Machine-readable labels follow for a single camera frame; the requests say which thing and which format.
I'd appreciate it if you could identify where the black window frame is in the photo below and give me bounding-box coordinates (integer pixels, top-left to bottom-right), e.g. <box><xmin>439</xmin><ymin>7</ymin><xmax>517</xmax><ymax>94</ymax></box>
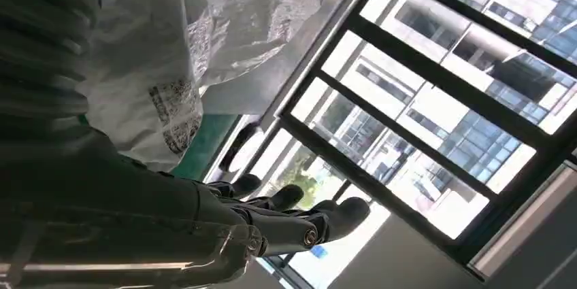
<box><xmin>215</xmin><ymin>0</ymin><xmax>577</xmax><ymax>271</ymax></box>

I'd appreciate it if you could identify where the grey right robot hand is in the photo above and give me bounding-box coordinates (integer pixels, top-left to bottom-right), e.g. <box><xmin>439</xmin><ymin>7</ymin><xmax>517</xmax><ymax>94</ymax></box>
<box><xmin>0</xmin><ymin>124</ymin><xmax>372</xmax><ymax>289</ymax></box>

